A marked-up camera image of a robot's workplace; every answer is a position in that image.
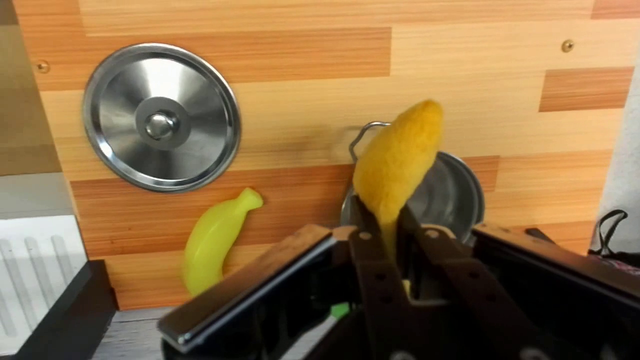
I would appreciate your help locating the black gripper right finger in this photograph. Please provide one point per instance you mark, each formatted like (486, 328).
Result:
(489, 322)

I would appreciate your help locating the yellow plush banana toy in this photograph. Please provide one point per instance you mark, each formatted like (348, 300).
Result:
(395, 164)

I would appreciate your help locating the yellow-green plastic banana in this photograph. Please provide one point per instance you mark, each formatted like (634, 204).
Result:
(212, 236)

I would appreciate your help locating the small steel pot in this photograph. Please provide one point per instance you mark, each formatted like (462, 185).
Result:
(450, 196)

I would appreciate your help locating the white toy sink basin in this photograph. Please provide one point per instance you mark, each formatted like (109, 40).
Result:
(40, 253)

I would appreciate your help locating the round steel pot lid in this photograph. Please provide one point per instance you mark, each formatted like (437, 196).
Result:
(161, 116)

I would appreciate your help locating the wooden butcher-block counter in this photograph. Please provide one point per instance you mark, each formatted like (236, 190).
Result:
(532, 96)

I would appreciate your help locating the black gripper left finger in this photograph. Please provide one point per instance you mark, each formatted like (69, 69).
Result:
(390, 325)

